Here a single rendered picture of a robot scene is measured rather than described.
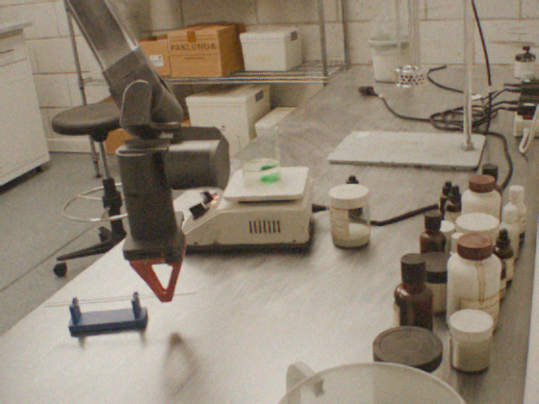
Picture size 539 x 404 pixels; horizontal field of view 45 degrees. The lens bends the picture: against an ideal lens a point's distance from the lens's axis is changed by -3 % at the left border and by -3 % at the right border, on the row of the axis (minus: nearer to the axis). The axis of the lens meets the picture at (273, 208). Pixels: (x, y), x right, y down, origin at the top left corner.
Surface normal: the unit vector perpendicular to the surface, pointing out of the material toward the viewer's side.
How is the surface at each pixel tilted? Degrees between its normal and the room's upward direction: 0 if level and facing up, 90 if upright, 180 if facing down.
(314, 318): 0
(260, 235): 90
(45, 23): 90
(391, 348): 0
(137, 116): 51
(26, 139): 90
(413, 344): 0
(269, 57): 90
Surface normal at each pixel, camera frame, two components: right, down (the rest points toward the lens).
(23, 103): 0.93, 0.07
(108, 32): -0.19, -0.31
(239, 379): -0.09, -0.92
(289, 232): -0.14, 0.39
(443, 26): -0.37, 0.38
